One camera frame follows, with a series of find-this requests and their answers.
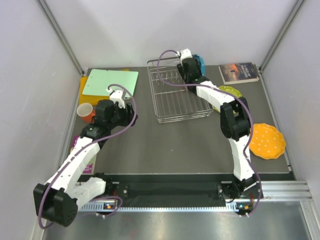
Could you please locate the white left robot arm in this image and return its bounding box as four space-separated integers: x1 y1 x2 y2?
33 99 138 230

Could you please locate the purple treehouse book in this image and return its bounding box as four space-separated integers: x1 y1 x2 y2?
70 135 97 175

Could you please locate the mint green cutting board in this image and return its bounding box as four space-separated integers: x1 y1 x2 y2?
82 69 139 97

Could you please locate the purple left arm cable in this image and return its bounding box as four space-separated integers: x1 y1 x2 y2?
37 83 138 230

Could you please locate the orange polka dot plate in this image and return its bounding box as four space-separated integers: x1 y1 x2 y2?
249 123 286 160

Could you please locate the perforated cable duct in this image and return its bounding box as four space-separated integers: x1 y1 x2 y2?
79 200 254 214

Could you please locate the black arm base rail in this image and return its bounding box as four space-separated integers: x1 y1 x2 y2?
82 172 266 202

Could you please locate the metal wire dish rack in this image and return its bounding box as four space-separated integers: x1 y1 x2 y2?
147 57 214 124

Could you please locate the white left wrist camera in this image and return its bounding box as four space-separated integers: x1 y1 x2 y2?
107 88 126 109

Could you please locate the green polka dot plate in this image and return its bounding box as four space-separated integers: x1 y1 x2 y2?
218 85 242 98

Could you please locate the orange mug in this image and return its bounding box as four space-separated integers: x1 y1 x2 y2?
76 102 96 124

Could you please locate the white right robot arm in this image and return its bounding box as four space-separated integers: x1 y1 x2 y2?
177 57 257 198

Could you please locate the yellow cutting board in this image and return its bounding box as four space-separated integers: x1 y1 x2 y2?
78 68 131 106

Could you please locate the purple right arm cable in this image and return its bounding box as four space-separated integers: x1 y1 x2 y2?
156 49 263 217

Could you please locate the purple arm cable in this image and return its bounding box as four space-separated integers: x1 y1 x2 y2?
37 83 138 230
156 49 263 217

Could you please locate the blue polka dot plate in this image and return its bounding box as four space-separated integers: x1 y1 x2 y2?
192 54 206 76

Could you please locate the dark cover book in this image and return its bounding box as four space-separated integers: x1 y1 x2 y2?
218 62 260 85

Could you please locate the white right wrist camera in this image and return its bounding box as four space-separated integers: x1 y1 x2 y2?
176 48 193 61

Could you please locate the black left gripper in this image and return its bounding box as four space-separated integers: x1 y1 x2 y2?
107 102 138 130

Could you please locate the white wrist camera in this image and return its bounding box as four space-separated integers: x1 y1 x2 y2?
107 88 126 109
176 48 193 61

